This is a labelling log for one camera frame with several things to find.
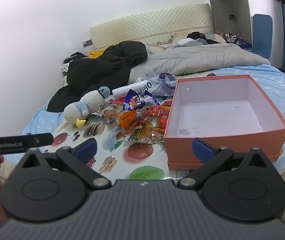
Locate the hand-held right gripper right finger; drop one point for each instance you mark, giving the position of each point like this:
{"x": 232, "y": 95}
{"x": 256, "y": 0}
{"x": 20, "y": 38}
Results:
{"x": 202, "y": 150}

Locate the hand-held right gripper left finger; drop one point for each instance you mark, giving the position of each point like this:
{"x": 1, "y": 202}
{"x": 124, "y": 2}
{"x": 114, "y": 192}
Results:
{"x": 87, "y": 148}

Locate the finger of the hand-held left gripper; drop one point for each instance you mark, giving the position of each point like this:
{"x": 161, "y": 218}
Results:
{"x": 42, "y": 138}

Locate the pink cardboard box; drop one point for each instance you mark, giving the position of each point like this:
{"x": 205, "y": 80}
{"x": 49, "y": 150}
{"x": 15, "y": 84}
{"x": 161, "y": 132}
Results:
{"x": 220, "y": 115}

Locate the shiny red snack packet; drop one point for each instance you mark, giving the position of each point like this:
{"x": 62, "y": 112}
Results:
{"x": 163, "y": 123}

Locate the orange snack packet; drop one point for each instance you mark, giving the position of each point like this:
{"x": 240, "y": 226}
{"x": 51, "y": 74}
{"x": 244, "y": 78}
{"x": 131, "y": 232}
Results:
{"x": 126, "y": 118}

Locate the small red white packet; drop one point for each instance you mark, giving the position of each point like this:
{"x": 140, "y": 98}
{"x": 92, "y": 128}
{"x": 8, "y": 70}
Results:
{"x": 117, "y": 102}

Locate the red yellow snack packet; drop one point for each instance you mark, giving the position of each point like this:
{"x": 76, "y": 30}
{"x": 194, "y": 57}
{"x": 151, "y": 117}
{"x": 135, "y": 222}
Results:
{"x": 160, "y": 110}

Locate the green label snack packet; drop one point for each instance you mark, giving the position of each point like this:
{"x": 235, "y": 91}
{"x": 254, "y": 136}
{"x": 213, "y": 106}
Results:
{"x": 145, "y": 136}

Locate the blue snack packet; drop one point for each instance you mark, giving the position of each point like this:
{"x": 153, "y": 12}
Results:
{"x": 132, "y": 102}

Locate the white blue plush penguin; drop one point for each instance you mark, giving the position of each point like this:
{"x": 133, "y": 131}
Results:
{"x": 92, "y": 102}

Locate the white rolled package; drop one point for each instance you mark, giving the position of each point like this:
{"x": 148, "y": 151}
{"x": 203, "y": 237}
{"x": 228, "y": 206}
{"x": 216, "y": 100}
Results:
{"x": 127, "y": 88}

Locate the clear blue printed plastic bag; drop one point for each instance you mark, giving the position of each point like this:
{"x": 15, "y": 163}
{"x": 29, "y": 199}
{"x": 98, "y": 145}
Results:
{"x": 165, "y": 85}

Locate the black white clothes pile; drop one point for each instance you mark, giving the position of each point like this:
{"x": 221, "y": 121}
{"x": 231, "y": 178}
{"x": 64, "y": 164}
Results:
{"x": 70, "y": 61}

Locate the black puffer jacket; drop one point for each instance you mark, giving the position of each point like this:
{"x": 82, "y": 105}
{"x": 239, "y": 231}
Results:
{"x": 102, "y": 65}

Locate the grey duvet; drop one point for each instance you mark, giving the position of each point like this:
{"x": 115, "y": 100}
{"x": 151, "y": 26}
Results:
{"x": 195, "y": 57}

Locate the light blue star bedsheet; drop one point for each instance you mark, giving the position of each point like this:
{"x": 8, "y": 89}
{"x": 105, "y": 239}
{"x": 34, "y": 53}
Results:
{"x": 282, "y": 85}

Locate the black garment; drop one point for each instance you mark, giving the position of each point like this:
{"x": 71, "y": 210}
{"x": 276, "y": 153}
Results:
{"x": 200, "y": 35}

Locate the group of small bottles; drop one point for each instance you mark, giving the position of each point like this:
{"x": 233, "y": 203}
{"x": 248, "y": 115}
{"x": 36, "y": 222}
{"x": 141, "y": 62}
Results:
{"x": 228, "y": 36}

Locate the blue chair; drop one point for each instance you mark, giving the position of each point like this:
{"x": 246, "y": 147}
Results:
{"x": 262, "y": 35}

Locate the cream quilted headboard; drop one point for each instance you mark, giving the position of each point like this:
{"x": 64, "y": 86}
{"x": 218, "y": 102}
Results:
{"x": 145, "y": 25}

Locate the grey wall plate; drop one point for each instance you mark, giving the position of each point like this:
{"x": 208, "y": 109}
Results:
{"x": 87, "y": 43}

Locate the black wall charger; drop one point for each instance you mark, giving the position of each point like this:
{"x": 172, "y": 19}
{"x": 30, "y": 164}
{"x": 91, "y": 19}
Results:
{"x": 231, "y": 17}

